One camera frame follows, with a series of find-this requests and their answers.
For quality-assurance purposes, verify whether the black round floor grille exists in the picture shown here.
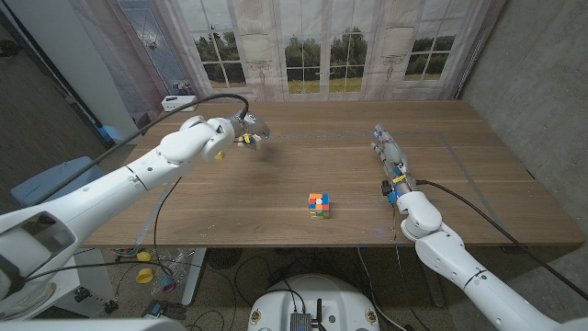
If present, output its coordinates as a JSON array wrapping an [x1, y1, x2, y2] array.
[[206, 247, 243, 270]]

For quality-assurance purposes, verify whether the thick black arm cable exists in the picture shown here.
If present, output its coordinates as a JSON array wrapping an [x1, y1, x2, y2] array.
[[31, 93, 251, 206], [415, 178, 588, 302]]

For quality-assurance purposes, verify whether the black floor device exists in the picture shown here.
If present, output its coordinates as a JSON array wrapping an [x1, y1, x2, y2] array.
[[141, 301, 187, 321]]

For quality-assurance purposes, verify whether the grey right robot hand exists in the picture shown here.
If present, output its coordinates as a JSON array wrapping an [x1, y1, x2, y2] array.
[[370, 123, 411, 179]]

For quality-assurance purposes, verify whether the multicoloured puzzle cube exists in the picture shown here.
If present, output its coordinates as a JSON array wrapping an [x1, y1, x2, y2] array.
[[308, 192, 331, 221]]

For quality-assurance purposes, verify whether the printed window backdrop cloth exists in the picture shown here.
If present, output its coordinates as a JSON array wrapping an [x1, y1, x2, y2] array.
[[68, 0, 506, 130]]

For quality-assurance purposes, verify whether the white table leg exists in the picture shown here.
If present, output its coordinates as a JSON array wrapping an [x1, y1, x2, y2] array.
[[182, 247, 208, 307]]

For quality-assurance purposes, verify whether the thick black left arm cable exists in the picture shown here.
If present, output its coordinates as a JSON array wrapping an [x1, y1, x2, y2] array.
[[31, 93, 251, 206]]

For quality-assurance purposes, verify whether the grey electronics module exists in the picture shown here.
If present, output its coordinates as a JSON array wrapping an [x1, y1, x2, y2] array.
[[289, 312, 313, 331]]

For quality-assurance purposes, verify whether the white floor stand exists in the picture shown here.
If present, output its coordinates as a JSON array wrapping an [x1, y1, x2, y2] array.
[[45, 247, 116, 318]]

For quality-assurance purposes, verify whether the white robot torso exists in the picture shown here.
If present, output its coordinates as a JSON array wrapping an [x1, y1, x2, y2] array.
[[247, 274, 381, 331]]

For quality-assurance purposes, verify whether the blue plastic chair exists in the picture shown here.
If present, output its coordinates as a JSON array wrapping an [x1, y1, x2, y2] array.
[[9, 155, 107, 208]]

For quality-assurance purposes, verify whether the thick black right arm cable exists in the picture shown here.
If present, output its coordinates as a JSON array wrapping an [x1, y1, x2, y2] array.
[[415, 178, 588, 302]]

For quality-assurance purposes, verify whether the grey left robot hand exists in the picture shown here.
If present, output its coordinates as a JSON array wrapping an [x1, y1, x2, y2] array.
[[232, 112, 271, 152]]

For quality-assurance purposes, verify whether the white power strip box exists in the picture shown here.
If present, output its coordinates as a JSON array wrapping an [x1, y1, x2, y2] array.
[[161, 95, 198, 113]]

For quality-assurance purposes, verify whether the thin black hanging cable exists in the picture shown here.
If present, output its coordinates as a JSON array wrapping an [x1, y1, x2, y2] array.
[[153, 177, 184, 277]]

